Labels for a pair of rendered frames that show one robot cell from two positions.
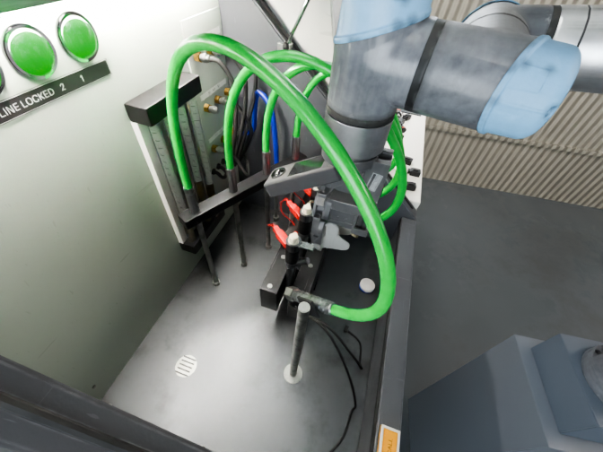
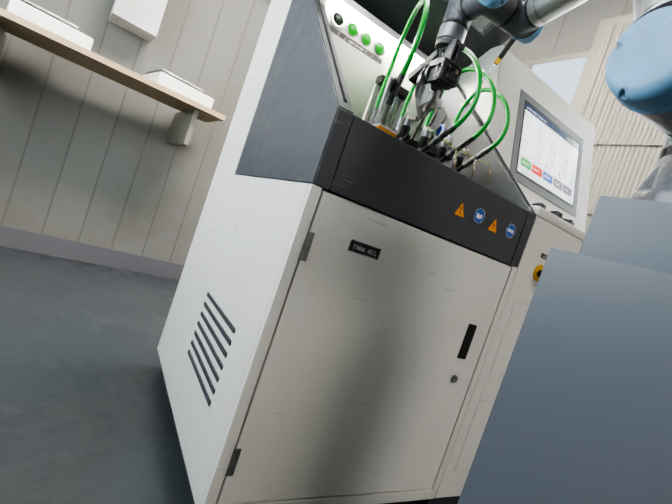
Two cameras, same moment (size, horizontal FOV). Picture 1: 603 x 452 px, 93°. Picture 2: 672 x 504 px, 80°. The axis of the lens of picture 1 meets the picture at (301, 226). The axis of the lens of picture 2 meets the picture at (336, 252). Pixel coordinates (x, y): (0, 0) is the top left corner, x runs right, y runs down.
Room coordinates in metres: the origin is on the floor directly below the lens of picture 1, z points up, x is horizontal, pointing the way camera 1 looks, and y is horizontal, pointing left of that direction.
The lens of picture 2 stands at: (-0.57, -0.77, 0.71)
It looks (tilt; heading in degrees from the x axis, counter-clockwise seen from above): 2 degrees down; 45
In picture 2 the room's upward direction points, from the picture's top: 19 degrees clockwise
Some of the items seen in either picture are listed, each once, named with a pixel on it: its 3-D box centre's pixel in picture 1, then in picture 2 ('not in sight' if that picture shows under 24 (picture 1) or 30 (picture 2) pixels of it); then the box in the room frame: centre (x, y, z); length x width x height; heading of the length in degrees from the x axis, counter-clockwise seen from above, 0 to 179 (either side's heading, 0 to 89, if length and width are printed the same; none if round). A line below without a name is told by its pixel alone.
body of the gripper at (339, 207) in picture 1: (348, 185); (443, 65); (0.31, -0.06, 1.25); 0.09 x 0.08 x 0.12; 76
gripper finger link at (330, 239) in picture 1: (331, 241); (425, 99); (0.29, -0.05, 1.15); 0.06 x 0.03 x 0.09; 76
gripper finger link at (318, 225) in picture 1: (320, 221); (424, 84); (0.29, -0.03, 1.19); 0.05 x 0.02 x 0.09; 166
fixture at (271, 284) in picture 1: (305, 254); not in sight; (0.44, -0.02, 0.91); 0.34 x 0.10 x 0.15; 166
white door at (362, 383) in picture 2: not in sight; (385, 366); (0.26, -0.24, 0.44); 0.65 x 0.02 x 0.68; 166
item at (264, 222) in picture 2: not in sight; (326, 340); (0.33, 0.04, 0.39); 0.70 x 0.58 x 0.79; 166
